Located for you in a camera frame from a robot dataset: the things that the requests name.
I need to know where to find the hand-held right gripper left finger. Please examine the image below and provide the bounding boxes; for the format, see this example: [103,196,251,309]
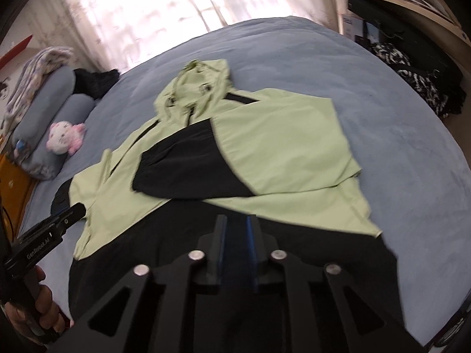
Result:
[46,214,227,353]

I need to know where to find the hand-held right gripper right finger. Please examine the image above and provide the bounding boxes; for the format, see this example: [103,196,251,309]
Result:
[246,214,429,353]

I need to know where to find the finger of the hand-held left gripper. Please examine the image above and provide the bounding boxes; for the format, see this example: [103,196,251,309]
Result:
[54,202,87,234]

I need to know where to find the green and black hooded jacket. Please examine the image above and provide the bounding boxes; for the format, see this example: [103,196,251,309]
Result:
[52,59,407,342]

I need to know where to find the person's left hand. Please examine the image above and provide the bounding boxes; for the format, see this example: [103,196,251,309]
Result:
[4,266,72,341]

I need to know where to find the wooden headboard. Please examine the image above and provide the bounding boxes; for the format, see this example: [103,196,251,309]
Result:
[0,151,34,227]

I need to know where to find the pink and white plush toy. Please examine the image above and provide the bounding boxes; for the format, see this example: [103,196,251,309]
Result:
[46,120,87,155]

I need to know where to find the grey pillows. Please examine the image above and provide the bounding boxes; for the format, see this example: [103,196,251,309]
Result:
[22,94,97,182]

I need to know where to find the large rolled blue-grey blanket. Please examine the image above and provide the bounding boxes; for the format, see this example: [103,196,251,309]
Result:
[10,67,77,148]

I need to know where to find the black fuzzy cloth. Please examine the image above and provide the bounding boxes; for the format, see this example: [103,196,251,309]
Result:
[72,68,120,101]

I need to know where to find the floral folded quilt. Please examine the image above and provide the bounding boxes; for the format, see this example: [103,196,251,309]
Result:
[4,46,75,130]

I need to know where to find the blue-grey bed blanket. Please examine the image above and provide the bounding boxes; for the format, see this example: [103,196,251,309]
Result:
[15,15,471,350]

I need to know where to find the white leaf-print curtain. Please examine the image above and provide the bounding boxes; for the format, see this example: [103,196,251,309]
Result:
[55,0,348,75]

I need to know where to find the black and white patterned cloth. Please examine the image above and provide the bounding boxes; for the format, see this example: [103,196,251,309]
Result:
[369,42,454,118]

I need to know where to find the white cardboard box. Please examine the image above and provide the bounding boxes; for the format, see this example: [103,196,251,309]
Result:
[340,13,381,45]

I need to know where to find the wooden bookshelf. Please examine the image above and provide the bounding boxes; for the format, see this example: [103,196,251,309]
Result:
[343,0,471,57]

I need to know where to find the red wall decoration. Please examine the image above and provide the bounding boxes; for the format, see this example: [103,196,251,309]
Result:
[0,34,34,65]

